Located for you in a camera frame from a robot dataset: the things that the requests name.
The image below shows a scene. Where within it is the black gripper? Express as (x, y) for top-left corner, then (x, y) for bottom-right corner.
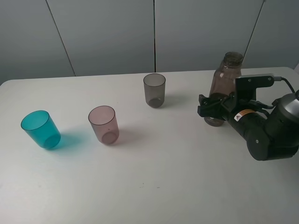
(197, 92), (266, 131)

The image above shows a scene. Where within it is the brown translucent water bottle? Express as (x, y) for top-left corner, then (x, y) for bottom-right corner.
(204, 52), (244, 127)

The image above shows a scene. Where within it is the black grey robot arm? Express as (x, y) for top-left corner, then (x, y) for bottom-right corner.
(198, 90), (299, 161)

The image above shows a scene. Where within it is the grey translucent plastic cup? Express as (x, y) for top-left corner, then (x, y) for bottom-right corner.
(143, 73), (166, 108)

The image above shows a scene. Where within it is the pink translucent plastic cup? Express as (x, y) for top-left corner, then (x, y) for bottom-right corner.
(88, 105), (120, 145)

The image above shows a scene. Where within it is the teal translucent plastic cup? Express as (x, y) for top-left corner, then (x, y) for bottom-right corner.
(21, 110), (61, 149)

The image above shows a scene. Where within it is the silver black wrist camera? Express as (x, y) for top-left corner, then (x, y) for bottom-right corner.
(234, 74), (274, 105)

